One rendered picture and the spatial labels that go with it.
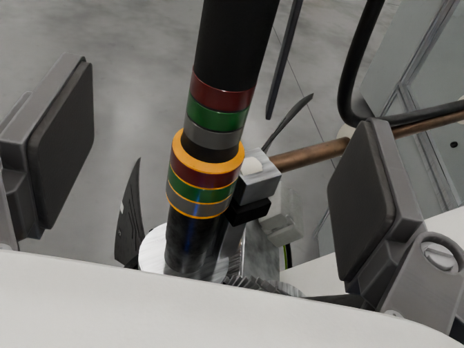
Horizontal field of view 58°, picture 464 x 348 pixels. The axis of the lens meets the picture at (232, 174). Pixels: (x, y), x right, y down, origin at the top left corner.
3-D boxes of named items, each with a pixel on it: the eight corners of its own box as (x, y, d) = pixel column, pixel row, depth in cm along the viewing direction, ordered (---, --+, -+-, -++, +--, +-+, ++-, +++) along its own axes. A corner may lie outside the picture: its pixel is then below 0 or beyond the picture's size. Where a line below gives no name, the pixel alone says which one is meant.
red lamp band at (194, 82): (231, 72, 24) (236, 52, 23) (264, 106, 22) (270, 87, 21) (178, 79, 22) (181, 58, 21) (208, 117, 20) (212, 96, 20)
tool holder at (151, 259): (220, 213, 38) (244, 128, 31) (262, 275, 34) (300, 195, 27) (123, 244, 33) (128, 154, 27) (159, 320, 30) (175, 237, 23)
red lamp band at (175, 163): (218, 134, 28) (221, 119, 27) (253, 179, 25) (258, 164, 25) (157, 147, 26) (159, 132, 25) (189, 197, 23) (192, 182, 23)
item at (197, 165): (210, 166, 30) (223, 114, 27) (242, 210, 28) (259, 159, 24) (155, 181, 28) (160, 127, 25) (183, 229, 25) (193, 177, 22)
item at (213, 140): (223, 108, 26) (226, 92, 25) (252, 143, 24) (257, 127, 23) (172, 117, 24) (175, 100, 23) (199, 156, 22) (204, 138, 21)
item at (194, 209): (212, 162, 30) (215, 149, 29) (244, 206, 27) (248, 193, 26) (155, 177, 27) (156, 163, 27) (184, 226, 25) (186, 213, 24)
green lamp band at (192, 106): (227, 90, 25) (231, 72, 24) (257, 126, 23) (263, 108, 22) (175, 99, 23) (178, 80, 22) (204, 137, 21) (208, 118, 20)
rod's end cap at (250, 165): (246, 170, 30) (253, 150, 29) (261, 190, 29) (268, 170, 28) (222, 177, 29) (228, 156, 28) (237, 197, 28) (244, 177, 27)
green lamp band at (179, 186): (215, 148, 29) (218, 134, 28) (248, 192, 26) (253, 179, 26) (156, 162, 27) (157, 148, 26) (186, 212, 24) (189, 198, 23)
